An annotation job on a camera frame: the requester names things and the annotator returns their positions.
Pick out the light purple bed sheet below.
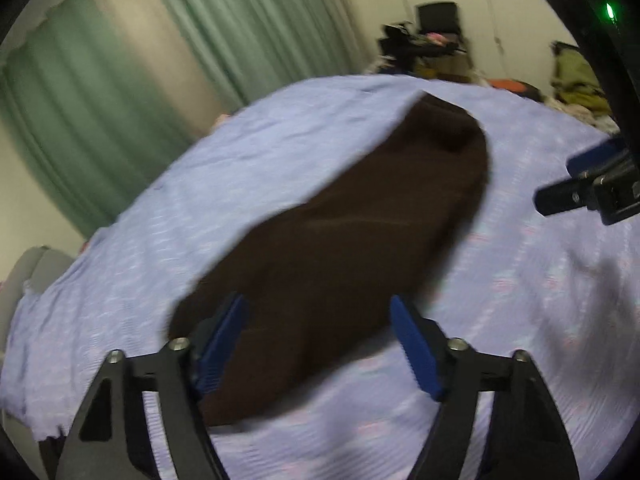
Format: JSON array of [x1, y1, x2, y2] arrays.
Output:
[[0, 74, 640, 480]]

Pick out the pile of clothes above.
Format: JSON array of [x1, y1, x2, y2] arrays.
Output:
[[367, 22, 473, 83]]

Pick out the black chair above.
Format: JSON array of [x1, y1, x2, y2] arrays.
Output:
[[414, 2, 471, 81]]

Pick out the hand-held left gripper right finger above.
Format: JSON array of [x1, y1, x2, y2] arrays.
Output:
[[389, 295, 581, 480]]

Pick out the dark brown pants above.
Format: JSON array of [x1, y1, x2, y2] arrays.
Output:
[[167, 89, 493, 428]]

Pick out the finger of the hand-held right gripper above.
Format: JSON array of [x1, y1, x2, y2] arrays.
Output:
[[534, 136, 640, 226]]

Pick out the green curtain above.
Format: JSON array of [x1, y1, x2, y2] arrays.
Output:
[[0, 0, 366, 238]]

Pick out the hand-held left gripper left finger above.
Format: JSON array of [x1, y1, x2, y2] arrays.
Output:
[[55, 292, 250, 480]]

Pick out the olive green bag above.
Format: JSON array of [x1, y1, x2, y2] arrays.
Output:
[[550, 40, 608, 111]]

